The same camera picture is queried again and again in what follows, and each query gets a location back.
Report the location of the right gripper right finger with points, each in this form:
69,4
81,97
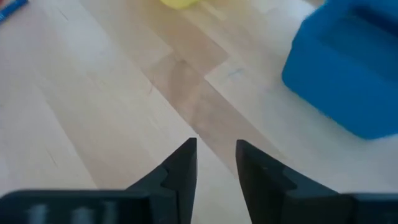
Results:
264,193

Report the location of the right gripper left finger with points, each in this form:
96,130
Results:
174,193

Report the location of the yellow eraser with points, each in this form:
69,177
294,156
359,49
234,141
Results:
178,3

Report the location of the teal plastic bin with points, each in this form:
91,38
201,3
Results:
342,77

